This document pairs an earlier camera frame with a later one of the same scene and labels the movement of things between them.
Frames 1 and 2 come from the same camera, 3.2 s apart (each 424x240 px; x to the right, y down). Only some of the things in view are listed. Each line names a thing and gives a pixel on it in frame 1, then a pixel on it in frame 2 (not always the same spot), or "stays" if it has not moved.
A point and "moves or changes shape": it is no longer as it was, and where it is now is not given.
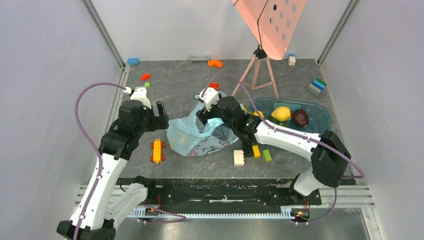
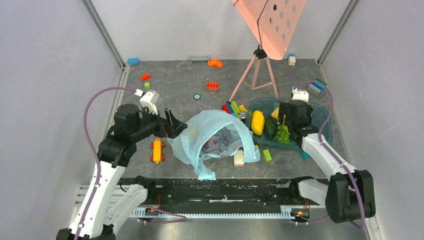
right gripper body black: [208, 115] → [288, 122]
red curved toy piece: [145, 76] stays
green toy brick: [267, 156] stays
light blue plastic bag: [193, 138] moves or changes shape
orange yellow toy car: [157, 145] stays
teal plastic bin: [319, 118] stays
